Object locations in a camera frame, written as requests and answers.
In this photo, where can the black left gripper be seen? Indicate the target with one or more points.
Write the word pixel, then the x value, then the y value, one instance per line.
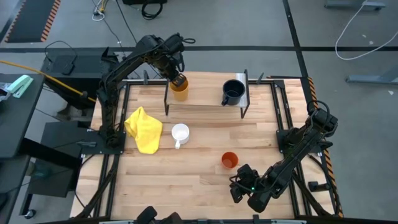
pixel 172 63

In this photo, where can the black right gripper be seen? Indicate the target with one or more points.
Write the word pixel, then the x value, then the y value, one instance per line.
pixel 252 190

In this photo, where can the tall yellow plastic cup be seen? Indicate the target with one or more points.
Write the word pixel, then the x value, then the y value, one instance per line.
pixel 179 91

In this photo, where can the small orange plastic cup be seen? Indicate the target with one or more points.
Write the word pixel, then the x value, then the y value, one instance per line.
pixel 230 160

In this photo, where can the white mug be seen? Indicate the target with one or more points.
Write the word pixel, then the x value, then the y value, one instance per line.
pixel 180 133

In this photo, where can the black mug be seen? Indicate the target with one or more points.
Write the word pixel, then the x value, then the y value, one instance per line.
pixel 233 90

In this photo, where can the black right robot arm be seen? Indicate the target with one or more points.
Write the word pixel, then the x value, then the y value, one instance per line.
pixel 298 146

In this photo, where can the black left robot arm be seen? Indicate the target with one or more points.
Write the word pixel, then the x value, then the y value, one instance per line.
pixel 109 93

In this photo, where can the yellow cloth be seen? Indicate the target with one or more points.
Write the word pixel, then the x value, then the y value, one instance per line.
pixel 144 130

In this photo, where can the black cylindrical knob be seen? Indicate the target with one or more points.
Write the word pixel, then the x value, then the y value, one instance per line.
pixel 317 186

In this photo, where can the black computer tower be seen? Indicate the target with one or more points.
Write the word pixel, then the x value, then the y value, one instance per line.
pixel 87 65

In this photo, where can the orange black hazard strip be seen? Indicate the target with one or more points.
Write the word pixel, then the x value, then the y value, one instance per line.
pixel 332 178

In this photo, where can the mint green stapler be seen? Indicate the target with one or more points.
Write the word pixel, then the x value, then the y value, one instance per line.
pixel 20 86

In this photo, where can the black mat with orange stripes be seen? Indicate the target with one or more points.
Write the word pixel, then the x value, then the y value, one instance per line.
pixel 28 18

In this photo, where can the black side cart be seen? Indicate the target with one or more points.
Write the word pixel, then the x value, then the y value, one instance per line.
pixel 53 186

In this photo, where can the black side desk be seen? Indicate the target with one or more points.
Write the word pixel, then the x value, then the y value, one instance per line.
pixel 18 124

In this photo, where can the grey table foot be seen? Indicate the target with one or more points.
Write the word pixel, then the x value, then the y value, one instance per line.
pixel 373 77
pixel 354 4

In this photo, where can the wooden shelf with black frame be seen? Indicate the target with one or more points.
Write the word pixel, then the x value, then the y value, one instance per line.
pixel 202 90

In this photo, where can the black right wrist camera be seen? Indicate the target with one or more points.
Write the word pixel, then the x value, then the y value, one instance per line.
pixel 248 174

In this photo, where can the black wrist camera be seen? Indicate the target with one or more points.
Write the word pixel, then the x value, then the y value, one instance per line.
pixel 248 174
pixel 175 42

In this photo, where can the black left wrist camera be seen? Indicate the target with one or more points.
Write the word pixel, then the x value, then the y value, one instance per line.
pixel 175 42

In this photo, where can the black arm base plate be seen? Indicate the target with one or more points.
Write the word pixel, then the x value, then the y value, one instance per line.
pixel 93 143
pixel 280 148

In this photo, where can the black aluminium table frame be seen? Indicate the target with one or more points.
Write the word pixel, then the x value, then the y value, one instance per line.
pixel 275 102

